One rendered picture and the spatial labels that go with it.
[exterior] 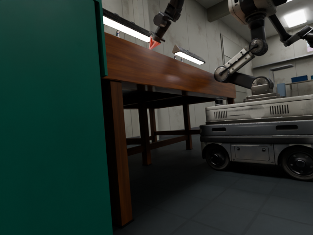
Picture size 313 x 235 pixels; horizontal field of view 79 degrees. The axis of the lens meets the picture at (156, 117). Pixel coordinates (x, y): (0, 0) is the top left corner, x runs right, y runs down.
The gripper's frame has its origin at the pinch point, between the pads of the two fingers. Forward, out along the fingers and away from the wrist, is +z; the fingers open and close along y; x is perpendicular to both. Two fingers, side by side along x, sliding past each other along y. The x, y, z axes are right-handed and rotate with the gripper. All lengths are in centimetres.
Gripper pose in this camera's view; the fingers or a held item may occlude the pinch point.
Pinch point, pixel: (150, 48)
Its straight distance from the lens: 128.7
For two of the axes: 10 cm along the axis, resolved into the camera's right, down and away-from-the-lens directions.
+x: 5.6, 7.3, -3.9
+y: -6.2, 0.6, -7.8
